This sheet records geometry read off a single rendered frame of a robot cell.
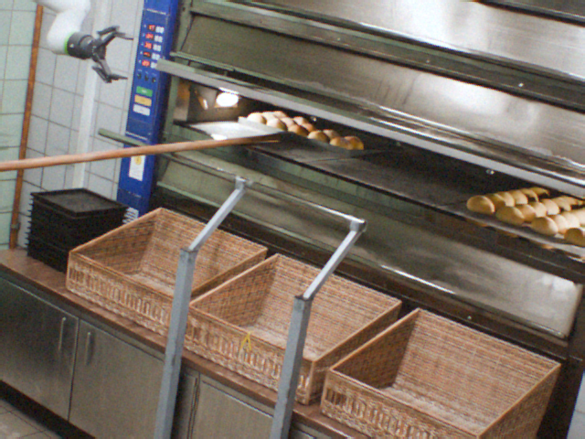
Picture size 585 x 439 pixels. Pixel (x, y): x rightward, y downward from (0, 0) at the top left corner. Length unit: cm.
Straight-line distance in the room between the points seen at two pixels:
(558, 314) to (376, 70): 104
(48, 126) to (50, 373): 122
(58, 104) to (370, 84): 163
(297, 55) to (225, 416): 131
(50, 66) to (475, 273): 221
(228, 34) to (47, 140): 114
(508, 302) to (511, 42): 82
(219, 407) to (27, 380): 101
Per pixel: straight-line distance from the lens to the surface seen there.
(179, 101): 455
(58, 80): 506
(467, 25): 376
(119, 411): 417
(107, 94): 482
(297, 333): 346
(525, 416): 355
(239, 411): 375
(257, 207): 427
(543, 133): 362
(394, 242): 394
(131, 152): 387
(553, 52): 360
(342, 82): 401
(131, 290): 408
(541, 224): 382
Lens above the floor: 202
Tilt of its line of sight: 14 degrees down
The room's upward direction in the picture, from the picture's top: 10 degrees clockwise
